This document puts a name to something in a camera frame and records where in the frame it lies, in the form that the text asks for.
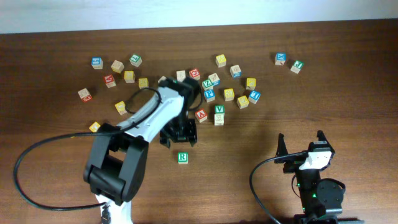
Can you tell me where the yellow block near L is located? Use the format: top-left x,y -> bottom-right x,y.
124,70 -> 136,83

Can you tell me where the yellow block top middle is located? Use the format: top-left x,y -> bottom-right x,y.
216,54 -> 227,68

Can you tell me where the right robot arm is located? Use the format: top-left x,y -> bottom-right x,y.
249,130 -> 365,224

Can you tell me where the green R block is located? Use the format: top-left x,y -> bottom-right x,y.
177,152 -> 188,164

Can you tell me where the plain block blue edge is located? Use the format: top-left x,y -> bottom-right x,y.
208,73 -> 220,86

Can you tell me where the yellow block right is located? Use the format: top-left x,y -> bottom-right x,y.
246,78 -> 256,90

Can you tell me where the red O block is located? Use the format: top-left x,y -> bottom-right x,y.
189,68 -> 201,80

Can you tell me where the blue X block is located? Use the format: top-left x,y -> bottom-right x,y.
274,52 -> 287,65

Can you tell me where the red M side block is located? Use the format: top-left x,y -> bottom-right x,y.
78,88 -> 92,103

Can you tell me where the yellow block front left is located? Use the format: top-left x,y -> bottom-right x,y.
89,121 -> 101,133

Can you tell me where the plain block red side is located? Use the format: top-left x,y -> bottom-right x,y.
158,76 -> 167,84

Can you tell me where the green J block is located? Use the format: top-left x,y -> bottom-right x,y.
290,60 -> 304,74

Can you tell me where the red A block far left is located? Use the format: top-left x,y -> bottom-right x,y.
104,75 -> 116,88

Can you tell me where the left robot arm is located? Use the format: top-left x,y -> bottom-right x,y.
83,78 -> 201,223

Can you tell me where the yellow S block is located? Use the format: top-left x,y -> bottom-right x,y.
237,95 -> 249,109
223,88 -> 234,101

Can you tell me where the blue I block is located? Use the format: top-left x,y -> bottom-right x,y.
248,90 -> 261,104

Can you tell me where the plain block yellow side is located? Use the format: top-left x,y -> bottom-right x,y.
111,60 -> 124,73

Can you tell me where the yellow O block left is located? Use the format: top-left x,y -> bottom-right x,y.
114,101 -> 127,115

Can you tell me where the yellow Z block with W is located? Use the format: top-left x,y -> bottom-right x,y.
138,78 -> 149,89

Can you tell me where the plain block blue side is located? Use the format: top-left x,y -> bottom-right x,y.
230,65 -> 242,78

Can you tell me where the green Z block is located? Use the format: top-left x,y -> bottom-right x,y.
202,79 -> 213,91

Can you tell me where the red a block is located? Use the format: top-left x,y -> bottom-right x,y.
195,109 -> 208,123
104,75 -> 116,88

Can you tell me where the green V block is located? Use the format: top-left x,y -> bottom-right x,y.
215,105 -> 225,114

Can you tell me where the green L block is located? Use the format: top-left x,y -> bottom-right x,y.
129,54 -> 142,67

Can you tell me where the red A block centre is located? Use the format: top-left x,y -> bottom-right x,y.
195,109 -> 208,123

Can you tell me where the plain block green side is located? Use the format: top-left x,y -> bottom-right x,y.
176,70 -> 186,82

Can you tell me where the blue P block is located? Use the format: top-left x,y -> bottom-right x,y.
203,90 -> 215,103

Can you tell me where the blue S block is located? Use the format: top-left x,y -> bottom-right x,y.
91,57 -> 103,70

